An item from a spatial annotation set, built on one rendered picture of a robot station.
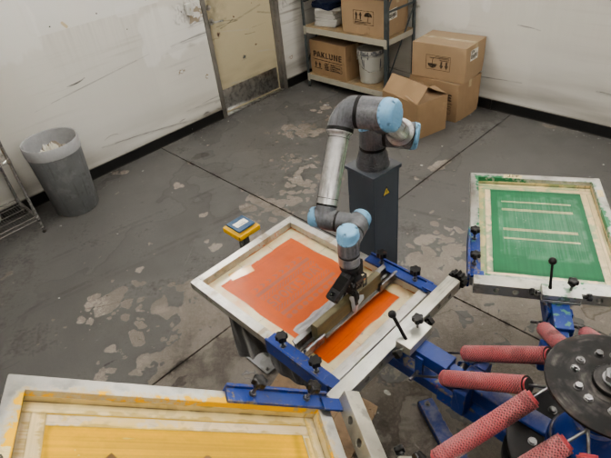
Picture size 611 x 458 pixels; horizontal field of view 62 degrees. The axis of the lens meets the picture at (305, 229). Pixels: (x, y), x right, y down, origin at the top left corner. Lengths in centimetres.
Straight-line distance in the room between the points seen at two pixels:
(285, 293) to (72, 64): 348
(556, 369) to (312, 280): 104
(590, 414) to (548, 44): 432
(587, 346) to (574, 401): 18
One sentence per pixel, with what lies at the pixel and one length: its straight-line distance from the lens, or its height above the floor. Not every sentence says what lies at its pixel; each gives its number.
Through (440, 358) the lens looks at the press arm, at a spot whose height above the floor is 104.
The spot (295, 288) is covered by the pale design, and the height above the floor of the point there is 95.
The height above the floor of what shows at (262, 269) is 95.
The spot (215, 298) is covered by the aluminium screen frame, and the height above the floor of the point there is 99.
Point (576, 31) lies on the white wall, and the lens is 523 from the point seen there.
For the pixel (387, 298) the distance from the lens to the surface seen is 200.
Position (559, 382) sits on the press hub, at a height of 131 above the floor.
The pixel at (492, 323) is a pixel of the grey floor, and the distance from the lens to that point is 327.
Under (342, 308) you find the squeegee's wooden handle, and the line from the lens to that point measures 184.
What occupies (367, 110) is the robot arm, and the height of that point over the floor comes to 165.
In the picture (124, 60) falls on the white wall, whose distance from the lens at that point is 522.
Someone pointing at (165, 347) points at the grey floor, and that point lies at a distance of 332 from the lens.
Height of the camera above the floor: 238
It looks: 37 degrees down
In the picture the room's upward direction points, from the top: 7 degrees counter-clockwise
